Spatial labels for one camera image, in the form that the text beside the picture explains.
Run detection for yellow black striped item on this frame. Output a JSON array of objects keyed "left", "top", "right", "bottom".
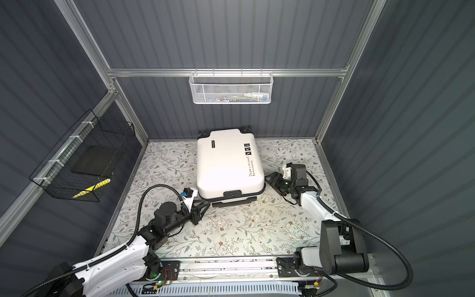
[{"left": 72, "top": 178, "right": 111, "bottom": 199}]

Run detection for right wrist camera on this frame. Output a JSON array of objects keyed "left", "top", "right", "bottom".
[{"left": 282, "top": 163, "right": 293, "bottom": 180}]

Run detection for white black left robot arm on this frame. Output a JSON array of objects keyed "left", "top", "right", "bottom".
[{"left": 34, "top": 201, "right": 210, "bottom": 297}]

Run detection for black wire mesh basket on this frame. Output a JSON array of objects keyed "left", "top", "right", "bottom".
[{"left": 30, "top": 110, "right": 136, "bottom": 202}]

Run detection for floral table mat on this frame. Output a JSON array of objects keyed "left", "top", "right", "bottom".
[{"left": 104, "top": 139, "right": 336, "bottom": 258}]

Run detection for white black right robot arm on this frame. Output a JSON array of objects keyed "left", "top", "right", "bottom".
[{"left": 265, "top": 163, "right": 369, "bottom": 275}]

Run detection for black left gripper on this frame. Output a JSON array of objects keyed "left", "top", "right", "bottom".
[{"left": 165, "top": 198, "right": 210, "bottom": 237}]

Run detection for black corrugated cable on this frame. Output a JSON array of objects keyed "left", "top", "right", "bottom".
[
  {"left": 20, "top": 184, "right": 186, "bottom": 297},
  {"left": 306, "top": 168, "right": 414, "bottom": 297}
]

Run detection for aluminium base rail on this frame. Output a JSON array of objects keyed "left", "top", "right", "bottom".
[{"left": 70, "top": 254, "right": 387, "bottom": 297}]

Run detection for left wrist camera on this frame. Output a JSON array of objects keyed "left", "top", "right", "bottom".
[{"left": 181, "top": 188, "right": 198, "bottom": 212}]

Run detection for black pad in basket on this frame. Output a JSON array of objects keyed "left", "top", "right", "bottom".
[{"left": 72, "top": 146, "right": 124, "bottom": 177}]

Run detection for white hard-shell suitcase black lining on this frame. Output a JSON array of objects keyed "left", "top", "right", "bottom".
[{"left": 197, "top": 126, "right": 266, "bottom": 208}]

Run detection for black left corrugated cable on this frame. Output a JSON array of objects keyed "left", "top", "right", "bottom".
[{"left": 20, "top": 184, "right": 186, "bottom": 297}]

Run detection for white wire mesh basket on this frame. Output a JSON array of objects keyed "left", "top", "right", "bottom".
[{"left": 189, "top": 73, "right": 274, "bottom": 105}]

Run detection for black right corrugated cable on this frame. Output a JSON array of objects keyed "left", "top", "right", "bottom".
[{"left": 306, "top": 168, "right": 414, "bottom": 297}]

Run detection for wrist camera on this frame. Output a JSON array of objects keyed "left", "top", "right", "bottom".
[
  {"left": 181, "top": 188, "right": 198, "bottom": 212},
  {"left": 282, "top": 163, "right": 293, "bottom": 180}
]

